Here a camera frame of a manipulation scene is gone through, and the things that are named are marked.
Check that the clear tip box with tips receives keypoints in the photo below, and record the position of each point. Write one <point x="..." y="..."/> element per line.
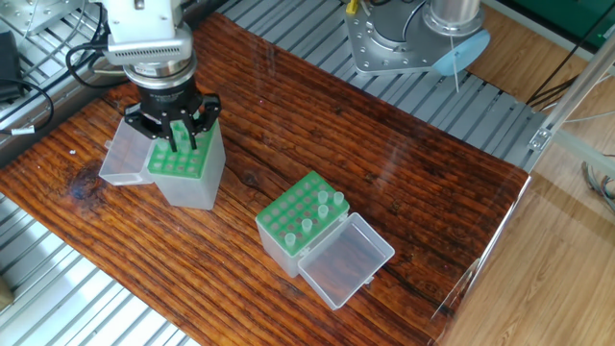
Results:
<point x="192" y="183"/>

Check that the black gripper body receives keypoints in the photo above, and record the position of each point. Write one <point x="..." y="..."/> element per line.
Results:
<point x="165" y="98"/>

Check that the black electronic box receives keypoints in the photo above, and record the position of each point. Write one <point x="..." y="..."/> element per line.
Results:
<point x="8" y="62"/>

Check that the silver robot mounting plate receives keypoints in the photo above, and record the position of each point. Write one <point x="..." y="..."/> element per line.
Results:
<point x="370" y="48"/>

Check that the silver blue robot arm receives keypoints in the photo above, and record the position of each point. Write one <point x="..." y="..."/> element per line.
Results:
<point x="144" y="34"/>

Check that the clear tip box green rack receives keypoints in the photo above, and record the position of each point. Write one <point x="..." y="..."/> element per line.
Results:
<point x="279" y="245"/>

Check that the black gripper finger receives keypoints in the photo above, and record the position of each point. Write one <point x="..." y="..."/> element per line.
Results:
<point x="200" y="117"/>
<point x="144" y="123"/>

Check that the glossy brown wooden board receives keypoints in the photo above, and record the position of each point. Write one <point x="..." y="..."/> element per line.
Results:
<point x="384" y="173"/>

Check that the aluminium frame post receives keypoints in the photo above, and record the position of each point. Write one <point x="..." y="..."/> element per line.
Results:
<point x="567" y="106"/>

